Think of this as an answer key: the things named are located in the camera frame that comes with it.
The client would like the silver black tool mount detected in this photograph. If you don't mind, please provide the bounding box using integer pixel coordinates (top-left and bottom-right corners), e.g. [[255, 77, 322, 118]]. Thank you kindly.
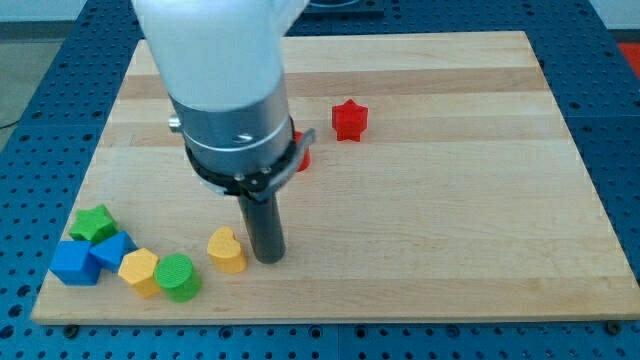
[[172, 79, 316, 201]]

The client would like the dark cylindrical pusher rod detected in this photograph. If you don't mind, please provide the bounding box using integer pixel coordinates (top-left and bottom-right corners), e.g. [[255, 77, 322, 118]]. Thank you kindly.
[[238, 195, 286, 264]]

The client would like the yellow heart block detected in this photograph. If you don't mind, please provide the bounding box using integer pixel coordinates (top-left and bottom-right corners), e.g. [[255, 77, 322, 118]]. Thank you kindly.
[[207, 226, 248, 274]]

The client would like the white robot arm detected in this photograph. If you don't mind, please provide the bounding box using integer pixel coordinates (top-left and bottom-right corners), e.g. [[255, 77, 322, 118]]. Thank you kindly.
[[133, 0, 315, 264]]

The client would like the red block behind arm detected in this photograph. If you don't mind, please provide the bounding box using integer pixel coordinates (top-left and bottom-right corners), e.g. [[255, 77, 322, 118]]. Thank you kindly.
[[293, 130, 312, 173]]

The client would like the yellow hexagon block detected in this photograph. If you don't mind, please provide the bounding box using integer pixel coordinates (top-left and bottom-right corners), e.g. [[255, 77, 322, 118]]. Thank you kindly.
[[118, 248, 161, 298]]

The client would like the green cylinder block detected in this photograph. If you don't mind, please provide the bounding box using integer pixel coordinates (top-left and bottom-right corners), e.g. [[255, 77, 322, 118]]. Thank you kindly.
[[154, 253, 201, 303]]

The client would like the red star block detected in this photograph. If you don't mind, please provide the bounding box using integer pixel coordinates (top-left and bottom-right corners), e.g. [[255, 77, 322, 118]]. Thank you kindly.
[[331, 99, 368, 142]]

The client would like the blue triangle block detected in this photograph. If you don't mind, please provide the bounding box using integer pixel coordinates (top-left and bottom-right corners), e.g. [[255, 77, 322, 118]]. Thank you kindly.
[[90, 231, 138, 273]]

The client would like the green star block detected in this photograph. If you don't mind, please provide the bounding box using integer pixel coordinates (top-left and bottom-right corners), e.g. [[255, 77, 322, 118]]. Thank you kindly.
[[68, 204, 118, 245]]

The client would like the wooden board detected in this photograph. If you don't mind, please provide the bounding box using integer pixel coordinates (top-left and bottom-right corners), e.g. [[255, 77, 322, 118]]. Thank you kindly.
[[32, 31, 639, 326]]

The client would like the blue cube block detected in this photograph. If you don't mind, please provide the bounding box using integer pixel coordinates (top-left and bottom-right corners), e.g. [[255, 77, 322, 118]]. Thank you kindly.
[[49, 240, 101, 286]]

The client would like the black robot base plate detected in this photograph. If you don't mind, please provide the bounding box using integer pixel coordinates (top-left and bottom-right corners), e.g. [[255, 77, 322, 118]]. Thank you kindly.
[[303, 0, 386, 16]]

